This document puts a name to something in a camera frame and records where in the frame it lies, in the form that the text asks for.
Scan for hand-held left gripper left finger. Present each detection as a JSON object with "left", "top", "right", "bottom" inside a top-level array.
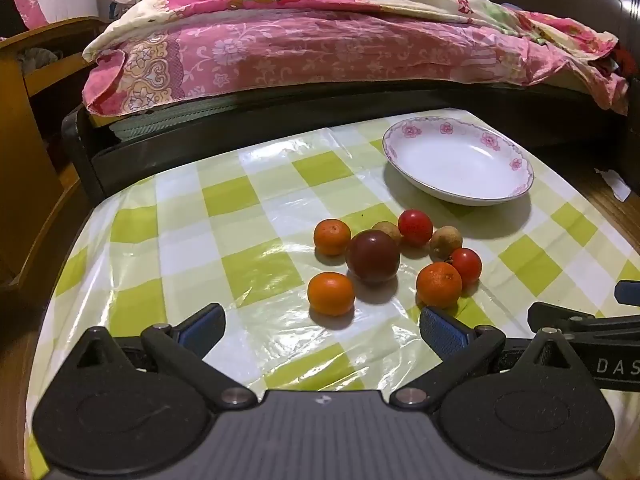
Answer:
[{"left": 69, "top": 303, "right": 259, "bottom": 409}]

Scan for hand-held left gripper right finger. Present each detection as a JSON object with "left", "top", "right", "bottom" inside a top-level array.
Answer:
[{"left": 389, "top": 305, "right": 599, "bottom": 409}]

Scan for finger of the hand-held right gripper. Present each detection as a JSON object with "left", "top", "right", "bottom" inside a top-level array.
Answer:
[
  {"left": 614, "top": 280, "right": 640, "bottom": 307},
  {"left": 527, "top": 301, "right": 640, "bottom": 347}
]

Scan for large orange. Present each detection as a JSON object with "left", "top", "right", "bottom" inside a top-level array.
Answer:
[{"left": 416, "top": 261, "right": 464, "bottom": 309}]

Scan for red tomato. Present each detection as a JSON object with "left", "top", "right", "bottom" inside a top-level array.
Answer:
[
  {"left": 450, "top": 247, "right": 483, "bottom": 288},
  {"left": 398, "top": 209, "right": 434, "bottom": 248}
]

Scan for brown longan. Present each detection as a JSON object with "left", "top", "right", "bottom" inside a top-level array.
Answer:
[
  {"left": 429, "top": 226, "right": 463, "bottom": 261},
  {"left": 371, "top": 221, "right": 403, "bottom": 246}
]

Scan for dark purple plum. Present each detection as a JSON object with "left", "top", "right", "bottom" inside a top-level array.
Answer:
[{"left": 345, "top": 229, "right": 401, "bottom": 283}]

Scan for small orange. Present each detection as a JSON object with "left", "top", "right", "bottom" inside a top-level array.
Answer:
[
  {"left": 313, "top": 219, "right": 352, "bottom": 257},
  {"left": 307, "top": 271, "right": 356, "bottom": 317}
]

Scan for white floral plate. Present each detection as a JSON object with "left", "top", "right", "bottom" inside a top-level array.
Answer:
[{"left": 382, "top": 116, "right": 535, "bottom": 207}]

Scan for white paper scrap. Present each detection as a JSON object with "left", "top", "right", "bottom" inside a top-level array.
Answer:
[{"left": 595, "top": 167, "right": 632, "bottom": 202}]

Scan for green woven bed mat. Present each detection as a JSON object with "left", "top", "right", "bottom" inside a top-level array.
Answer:
[{"left": 112, "top": 100, "right": 241, "bottom": 143}]

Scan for dark red cloth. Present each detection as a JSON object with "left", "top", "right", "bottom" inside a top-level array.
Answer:
[{"left": 600, "top": 45, "right": 638, "bottom": 81}]

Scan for wooden chair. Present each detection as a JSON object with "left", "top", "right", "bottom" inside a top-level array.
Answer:
[{"left": 0, "top": 16, "right": 108, "bottom": 291}]

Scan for pink floral blanket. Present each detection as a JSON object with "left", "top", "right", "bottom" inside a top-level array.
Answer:
[{"left": 81, "top": 0, "right": 630, "bottom": 116}]

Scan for grey clothes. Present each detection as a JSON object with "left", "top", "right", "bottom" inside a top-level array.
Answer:
[{"left": 17, "top": 47, "right": 63, "bottom": 73}]

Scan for pink patterned cloth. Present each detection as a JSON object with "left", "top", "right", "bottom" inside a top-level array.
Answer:
[{"left": 9, "top": 0, "right": 51, "bottom": 26}]

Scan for dark wooden bed frame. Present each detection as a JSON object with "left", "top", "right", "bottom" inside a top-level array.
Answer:
[{"left": 61, "top": 0, "right": 640, "bottom": 203}]

